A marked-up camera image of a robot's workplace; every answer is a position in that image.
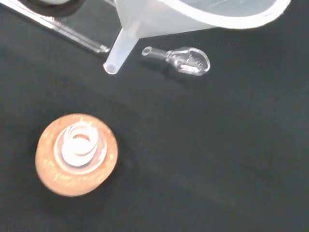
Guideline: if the clear round-bottom flask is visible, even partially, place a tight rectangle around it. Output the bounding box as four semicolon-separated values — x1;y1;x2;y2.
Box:
54;122;108;174

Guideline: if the clear acrylic funnel stand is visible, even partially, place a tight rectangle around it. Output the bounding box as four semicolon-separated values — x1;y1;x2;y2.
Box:
0;0;123;58

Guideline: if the black bench cloth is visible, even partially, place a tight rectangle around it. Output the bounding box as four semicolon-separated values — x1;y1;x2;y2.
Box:
0;0;309;232

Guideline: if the brown cork ring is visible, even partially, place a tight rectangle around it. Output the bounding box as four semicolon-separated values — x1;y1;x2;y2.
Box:
35;113;119;197

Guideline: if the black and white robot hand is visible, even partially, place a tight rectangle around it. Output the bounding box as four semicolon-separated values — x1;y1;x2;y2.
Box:
23;0;84;18

